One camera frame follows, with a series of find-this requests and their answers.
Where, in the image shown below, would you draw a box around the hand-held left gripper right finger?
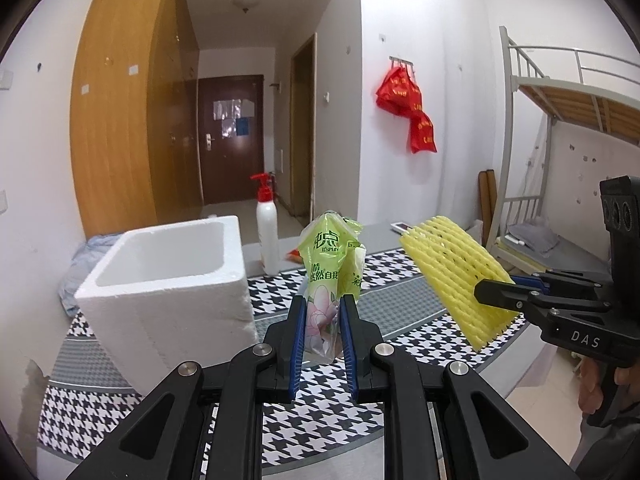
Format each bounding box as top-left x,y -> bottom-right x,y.
339,295 -> 581,480

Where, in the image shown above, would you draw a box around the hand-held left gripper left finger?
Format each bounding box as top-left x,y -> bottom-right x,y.
65,295 -> 308,480

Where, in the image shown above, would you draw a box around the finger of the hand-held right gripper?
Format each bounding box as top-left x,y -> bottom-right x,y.
474,279 -> 556,321
510,270 -> 608,292

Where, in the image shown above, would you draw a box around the yellow foam fruit net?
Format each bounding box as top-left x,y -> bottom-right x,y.
399,215 -> 516,352

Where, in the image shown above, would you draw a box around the green tissue packet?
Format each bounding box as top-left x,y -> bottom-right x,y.
297,210 -> 366,366

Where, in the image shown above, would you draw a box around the white foam box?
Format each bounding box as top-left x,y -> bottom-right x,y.
75,215 -> 260,393

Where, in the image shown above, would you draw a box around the person's right forearm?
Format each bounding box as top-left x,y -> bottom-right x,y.
570,400 -> 640,480

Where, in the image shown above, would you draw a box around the person's right hand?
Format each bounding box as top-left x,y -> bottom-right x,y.
576,357 -> 608,415

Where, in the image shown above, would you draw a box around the grey bedding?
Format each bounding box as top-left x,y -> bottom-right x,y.
507,223 -> 560,255

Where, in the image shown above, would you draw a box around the houndstooth tablecloth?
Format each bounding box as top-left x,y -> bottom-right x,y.
37,220 -> 531,480

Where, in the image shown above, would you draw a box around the brown wooden boards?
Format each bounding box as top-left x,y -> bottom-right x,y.
479,170 -> 498,226

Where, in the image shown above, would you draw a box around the white pump bottle red cap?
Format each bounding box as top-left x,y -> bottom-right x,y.
250,172 -> 280,277

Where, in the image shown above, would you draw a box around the red plastic bag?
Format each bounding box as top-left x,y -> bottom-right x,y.
409,110 -> 438,155
376,65 -> 425,118

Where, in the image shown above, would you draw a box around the white metal bunk bed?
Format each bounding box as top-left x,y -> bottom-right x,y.
492,25 -> 640,286

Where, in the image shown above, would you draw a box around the dark brown entrance door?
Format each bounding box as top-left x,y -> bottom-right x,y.
196,74 -> 266,206

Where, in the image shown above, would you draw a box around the wooden side door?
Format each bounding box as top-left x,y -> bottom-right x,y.
291,32 -> 318,218

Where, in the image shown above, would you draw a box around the light blue cloth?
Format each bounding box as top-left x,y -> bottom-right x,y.
57,232 -> 121,318

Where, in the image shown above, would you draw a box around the clear plastic door notice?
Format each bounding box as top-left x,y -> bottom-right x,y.
214,100 -> 256,121

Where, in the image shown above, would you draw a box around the wooden wardrobe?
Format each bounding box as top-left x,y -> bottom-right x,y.
70,0 -> 203,241

